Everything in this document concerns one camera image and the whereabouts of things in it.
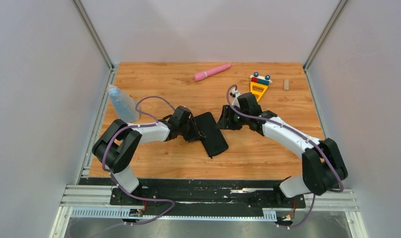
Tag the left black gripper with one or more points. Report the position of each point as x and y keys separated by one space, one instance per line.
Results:
x=196 y=134

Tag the right aluminium corner post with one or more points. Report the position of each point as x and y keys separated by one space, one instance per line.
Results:
x=325 y=33

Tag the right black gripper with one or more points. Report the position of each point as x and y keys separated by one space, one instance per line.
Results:
x=225 y=121

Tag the aluminium front rail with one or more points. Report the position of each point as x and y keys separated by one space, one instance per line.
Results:
x=101 y=201

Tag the colourful toy block bar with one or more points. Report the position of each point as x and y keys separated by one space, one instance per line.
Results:
x=260 y=79

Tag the yellow triangular toy frame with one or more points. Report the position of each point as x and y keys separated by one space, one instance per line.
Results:
x=258 y=90

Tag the black zip tool case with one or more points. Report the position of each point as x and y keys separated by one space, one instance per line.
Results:
x=213 y=141

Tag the pink cylindrical wand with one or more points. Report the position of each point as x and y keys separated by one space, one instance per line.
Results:
x=204 y=74

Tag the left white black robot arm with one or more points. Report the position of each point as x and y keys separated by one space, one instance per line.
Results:
x=117 y=145

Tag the small wooden block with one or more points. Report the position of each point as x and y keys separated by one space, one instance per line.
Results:
x=286 y=85

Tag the left aluminium corner post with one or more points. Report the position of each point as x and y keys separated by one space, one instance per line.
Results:
x=80 y=8

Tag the aluminium corner post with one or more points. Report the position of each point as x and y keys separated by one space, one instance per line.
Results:
x=325 y=33
x=80 y=8

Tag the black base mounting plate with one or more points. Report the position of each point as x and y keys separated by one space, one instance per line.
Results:
x=217 y=197

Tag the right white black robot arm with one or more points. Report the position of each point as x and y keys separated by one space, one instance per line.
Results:
x=323 y=168

